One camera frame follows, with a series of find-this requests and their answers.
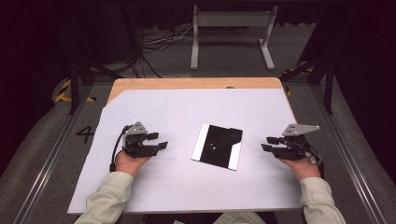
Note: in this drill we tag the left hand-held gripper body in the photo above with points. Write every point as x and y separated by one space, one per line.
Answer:
137 146

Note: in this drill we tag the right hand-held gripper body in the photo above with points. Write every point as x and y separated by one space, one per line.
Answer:
292 151

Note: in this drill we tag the person's left hand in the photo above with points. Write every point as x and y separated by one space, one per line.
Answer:
129 165

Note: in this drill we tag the person's right hand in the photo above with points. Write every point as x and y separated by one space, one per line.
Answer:
305 168

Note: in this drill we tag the white paper sheet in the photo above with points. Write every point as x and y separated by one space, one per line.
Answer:
186 109

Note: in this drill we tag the black metal stand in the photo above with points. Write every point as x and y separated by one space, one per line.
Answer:
328 90
74 87

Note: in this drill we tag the yellow black hazard tape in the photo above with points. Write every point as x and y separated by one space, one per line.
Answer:
63 90

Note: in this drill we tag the grey metal stand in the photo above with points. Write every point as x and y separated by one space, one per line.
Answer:
232 19

